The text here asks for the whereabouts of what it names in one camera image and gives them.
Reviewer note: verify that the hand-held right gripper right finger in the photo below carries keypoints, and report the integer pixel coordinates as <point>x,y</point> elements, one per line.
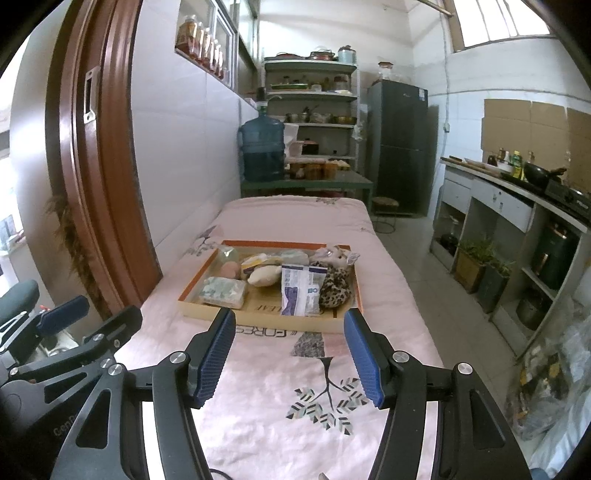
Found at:
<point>364,360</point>

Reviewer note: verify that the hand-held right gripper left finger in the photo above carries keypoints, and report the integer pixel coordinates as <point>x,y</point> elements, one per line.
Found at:
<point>212,355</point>

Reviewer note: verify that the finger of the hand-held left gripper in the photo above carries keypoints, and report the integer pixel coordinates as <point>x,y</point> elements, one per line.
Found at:
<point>115,327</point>
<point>64,314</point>

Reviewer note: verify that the green dotted tissue pack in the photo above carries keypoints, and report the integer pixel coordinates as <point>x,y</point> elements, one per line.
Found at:
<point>228,254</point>
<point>224,291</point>

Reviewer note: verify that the shallow cardboard box tray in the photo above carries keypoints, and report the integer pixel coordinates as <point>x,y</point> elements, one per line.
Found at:
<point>272,323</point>

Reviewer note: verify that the leopard print scrunchie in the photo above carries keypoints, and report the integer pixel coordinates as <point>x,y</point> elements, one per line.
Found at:
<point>334,288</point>

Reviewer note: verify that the peach round puff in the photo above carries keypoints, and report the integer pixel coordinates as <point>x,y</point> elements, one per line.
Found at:
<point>231,271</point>

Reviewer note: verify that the cream plush toy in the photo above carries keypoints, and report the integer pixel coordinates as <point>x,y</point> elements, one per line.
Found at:
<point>264,277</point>

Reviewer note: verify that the white blue wipes packet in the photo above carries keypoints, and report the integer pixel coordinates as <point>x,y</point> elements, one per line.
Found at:
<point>300,290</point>

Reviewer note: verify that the yellow packet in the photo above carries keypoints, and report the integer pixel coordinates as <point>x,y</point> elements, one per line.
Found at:
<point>258,261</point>

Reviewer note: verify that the clear plastic packet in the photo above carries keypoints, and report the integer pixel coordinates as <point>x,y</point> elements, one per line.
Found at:
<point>293,257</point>

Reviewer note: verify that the dark padded seat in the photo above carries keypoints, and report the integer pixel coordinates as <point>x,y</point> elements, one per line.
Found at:
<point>18,300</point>

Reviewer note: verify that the dried herb bundle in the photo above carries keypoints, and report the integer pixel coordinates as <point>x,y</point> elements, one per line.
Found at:
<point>71,244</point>

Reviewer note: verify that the brown planter box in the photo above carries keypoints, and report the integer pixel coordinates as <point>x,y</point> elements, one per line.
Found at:
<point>471,270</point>

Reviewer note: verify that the dark green planter box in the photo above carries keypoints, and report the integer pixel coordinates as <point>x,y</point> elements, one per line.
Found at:
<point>494,290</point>

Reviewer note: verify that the round stool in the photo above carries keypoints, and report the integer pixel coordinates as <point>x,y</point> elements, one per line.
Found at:
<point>384,201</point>

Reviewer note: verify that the steel pot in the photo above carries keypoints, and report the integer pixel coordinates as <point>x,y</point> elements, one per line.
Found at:
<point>532,311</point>

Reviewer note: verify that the green table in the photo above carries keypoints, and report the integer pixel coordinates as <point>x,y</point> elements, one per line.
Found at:
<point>323,182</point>

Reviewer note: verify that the clear plastic bag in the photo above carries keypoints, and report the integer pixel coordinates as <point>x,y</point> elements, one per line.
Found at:
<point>554,392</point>

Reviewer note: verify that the amber food jar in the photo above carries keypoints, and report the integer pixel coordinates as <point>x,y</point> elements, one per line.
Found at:
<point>331,170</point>
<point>296,169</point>
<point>314,170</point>

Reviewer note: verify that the grey kitchen counter cabinet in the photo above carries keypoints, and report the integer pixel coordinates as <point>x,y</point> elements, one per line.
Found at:
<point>501,198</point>

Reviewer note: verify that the blue water jug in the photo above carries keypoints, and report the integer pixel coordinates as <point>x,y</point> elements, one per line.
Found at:
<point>261,147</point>

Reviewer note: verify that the dark refrigerator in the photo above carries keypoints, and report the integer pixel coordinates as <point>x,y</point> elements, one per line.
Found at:
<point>399,147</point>

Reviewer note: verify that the dark green appliance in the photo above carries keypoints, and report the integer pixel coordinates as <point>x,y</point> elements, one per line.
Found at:
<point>554,256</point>

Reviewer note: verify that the metal door strike plate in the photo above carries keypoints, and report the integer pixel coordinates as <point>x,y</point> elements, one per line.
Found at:
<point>91,94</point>

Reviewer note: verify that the white plastic container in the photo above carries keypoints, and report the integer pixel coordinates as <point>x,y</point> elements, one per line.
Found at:
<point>292,141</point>

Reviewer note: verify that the dark sauce bottle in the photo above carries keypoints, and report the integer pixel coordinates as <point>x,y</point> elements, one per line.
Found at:
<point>502,155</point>

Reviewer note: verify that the yellow green bottle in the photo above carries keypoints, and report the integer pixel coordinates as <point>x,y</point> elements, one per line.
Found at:
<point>517,165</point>

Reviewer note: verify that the black wok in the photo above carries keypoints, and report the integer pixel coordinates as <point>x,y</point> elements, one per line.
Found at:
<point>538,174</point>

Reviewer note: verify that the gas stove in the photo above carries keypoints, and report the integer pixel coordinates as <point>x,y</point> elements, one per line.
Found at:
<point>570,196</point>

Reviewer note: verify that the glass jar with lid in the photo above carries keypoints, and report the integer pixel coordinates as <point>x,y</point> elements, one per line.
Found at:
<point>387,73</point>

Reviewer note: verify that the green metal shelf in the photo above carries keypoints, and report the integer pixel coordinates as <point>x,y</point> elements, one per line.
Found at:
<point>311,67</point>

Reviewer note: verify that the row of red jars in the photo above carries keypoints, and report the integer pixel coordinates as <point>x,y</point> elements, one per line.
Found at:
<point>194,37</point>

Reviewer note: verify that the teal pot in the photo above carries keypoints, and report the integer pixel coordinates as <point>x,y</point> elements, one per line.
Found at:
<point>347,54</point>

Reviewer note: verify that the red pan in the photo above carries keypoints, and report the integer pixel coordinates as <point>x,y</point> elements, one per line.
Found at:
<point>322,55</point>

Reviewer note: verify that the high window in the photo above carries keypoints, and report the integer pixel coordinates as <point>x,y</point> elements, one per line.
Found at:
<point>498,23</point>

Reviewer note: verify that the brown wooden door frame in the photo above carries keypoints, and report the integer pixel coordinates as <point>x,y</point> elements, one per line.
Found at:
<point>101,161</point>

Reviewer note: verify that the cardboard wall sheet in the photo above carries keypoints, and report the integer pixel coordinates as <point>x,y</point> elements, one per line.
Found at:
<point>521,124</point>

